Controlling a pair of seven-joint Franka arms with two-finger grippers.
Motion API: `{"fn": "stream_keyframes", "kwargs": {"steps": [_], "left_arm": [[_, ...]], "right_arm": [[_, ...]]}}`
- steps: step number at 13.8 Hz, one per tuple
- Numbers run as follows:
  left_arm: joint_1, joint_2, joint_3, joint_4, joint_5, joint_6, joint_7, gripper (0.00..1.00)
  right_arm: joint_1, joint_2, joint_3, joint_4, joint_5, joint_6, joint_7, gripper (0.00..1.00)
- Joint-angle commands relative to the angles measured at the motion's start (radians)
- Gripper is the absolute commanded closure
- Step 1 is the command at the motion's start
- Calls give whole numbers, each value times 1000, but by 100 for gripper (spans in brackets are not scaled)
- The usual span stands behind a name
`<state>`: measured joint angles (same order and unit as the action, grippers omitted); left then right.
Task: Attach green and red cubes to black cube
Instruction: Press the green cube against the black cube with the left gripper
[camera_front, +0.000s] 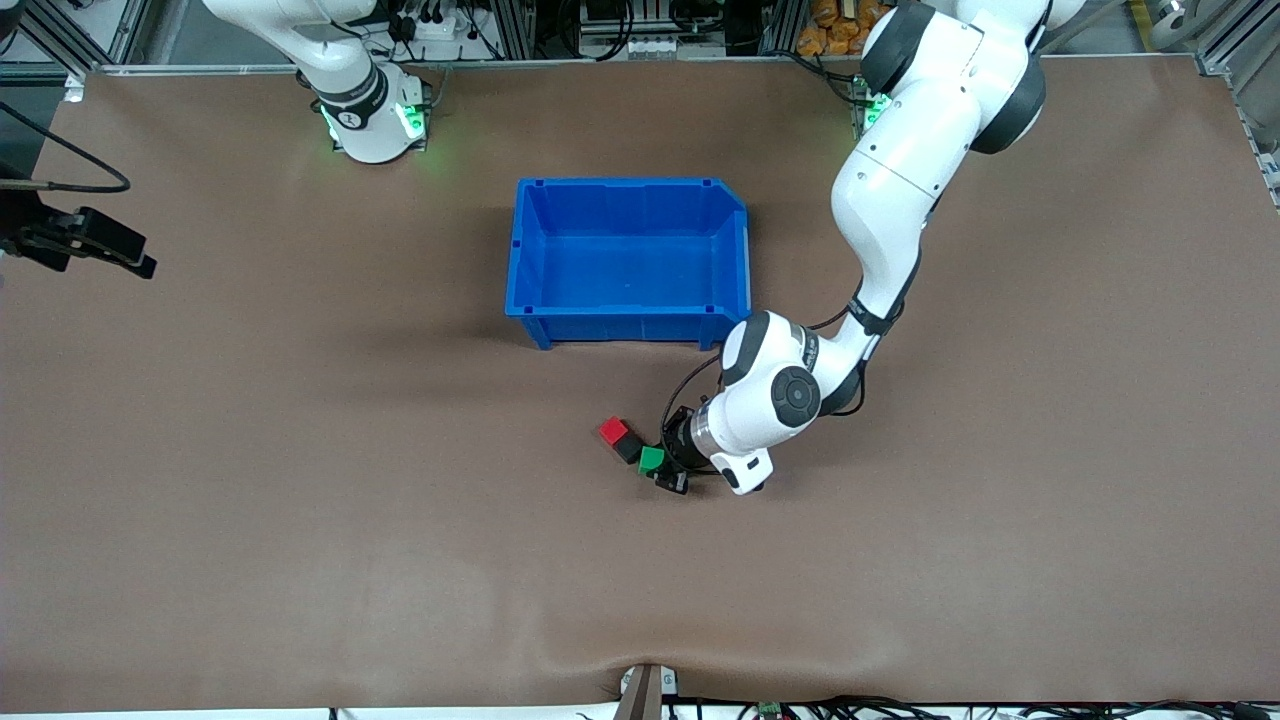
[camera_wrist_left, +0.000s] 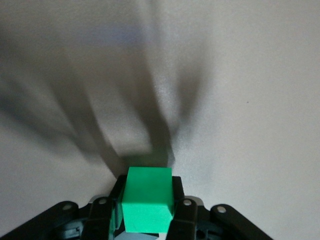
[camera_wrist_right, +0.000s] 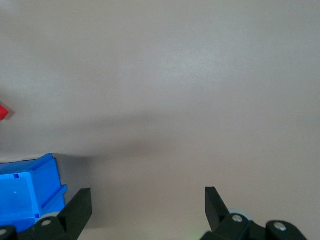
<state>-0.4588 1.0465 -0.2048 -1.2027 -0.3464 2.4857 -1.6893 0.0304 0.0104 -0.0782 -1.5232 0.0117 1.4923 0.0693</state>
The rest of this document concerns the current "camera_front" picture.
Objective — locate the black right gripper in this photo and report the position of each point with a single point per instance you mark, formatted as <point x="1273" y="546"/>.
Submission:
<point x="28" y="232"/>

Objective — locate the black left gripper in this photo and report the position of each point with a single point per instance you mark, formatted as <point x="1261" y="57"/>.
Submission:
<point x="678" y="443"/>

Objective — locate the small green cube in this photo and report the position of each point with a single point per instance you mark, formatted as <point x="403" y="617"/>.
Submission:
<point x="651" y="460"/>

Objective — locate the small black cube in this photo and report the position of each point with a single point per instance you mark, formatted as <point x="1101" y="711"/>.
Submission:
<point x="628" y="450"/>

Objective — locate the small red cube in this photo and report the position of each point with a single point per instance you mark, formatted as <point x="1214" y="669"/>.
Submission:
<point x="613" y="431"/>

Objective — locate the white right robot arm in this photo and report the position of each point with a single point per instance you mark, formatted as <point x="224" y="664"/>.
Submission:
<point x="370" y="125"/>

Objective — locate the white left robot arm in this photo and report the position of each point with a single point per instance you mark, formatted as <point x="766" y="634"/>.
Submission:
<point x="900" y="180"/>

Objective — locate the blue plastic storage bin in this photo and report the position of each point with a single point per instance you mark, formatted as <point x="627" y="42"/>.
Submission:
<point x="630" y="270"/>

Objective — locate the metal table edge clamp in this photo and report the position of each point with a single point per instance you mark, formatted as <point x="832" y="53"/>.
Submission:
<point x="645" y="690"/>

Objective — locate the white power strip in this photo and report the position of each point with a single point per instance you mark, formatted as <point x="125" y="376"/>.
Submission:
<point x="425" y="25"/>

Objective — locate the grey socket strip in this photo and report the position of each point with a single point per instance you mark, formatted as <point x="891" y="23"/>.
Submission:
<point x="650" y="46"/>

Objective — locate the orange snack bags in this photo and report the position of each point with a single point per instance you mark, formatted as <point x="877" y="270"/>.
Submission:
<point x="835" y="30"/>

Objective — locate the aluminium frame profile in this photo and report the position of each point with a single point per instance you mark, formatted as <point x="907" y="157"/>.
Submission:
<point x="1235" y="45"/>
<point x="110" y="35"/>

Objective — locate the aluminium frame post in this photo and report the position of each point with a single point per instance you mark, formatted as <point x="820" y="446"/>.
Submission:
<point x="515" y="30"/>

